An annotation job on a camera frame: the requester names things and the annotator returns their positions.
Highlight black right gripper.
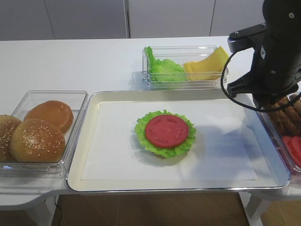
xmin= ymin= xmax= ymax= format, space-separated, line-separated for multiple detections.
xmin=226 ymin=0 xmax=301 ymax=111

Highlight brown patty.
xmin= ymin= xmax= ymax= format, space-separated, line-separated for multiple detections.
xmin=264 ymin=94 xmax=301 ymax=113
xmin=279 ymin=106 xmax=301 ymax=136
xmin=268 ymin=111 xmax=301 ymax=136

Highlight yellow cheese slices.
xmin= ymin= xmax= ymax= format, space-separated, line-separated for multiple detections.
xmin=183 ymin=46 xmax=229 ymax=81

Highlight clear lettuce and cheese box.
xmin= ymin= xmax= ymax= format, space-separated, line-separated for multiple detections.
xmin=143 ymin=45 xmax=228 ymax=90

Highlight green lettuce in box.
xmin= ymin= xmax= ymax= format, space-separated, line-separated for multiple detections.
xmin=144 ymin=46 xmax=187 ymax=82

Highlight green lettuce on burger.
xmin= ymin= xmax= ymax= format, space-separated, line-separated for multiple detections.
xmin=135 ymin=110 xmax=197 ymax=158

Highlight clear patty and tomato box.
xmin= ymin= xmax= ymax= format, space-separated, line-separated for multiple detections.
xmin=253 ymin=93 xmax=301 ymax=175

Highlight red tomato slice left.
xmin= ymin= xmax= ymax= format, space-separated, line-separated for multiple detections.
xmin=282 ymin=136 xmax=297 ymax=161

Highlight red tomato slice middle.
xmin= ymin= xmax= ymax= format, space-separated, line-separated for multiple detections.
xmin=290 ymin=136 xmax=301 ymax=167

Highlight white paper liner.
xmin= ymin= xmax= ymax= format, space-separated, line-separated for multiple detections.
xmin=82 ymin=100 xmax=257 ymax=180

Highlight red tomato slice on burger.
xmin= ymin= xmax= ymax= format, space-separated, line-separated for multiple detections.
xmin=144 ymin=114 xmax=189 ymax=148

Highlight clear bun box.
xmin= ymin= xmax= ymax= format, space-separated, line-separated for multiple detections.
xmin=0 ymin=90 xmax=87 ymax=178

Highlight plain brown bun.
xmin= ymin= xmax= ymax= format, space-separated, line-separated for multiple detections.
xmin=24 ymin=100 xmax=74 ymax=134

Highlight sesame bun right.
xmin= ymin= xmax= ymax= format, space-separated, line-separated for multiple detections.
xmin=9 ymin=119 xmax=65 ymax=163

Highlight sesame bun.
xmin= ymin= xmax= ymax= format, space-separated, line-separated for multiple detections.
xmin=0 ymin=115 xmax=22 ymax=162
xmin=9 ymin=119 xmax=65 ymax=163

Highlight sesame bun left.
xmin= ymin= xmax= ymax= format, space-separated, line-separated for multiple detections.
xmin=0 ymin=115 xmax=22 ymax=162

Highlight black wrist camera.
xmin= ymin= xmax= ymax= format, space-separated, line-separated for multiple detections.
xmin=228 ymin=22 xmax=267 ymax=53

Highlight black camera cable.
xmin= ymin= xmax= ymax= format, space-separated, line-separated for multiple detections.
xmin=220 ymin=49 xmax=301 ymax=113

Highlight black floor cable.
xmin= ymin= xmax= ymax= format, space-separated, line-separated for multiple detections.
xmin=54 ymin=196 xmax=62 ymax=226

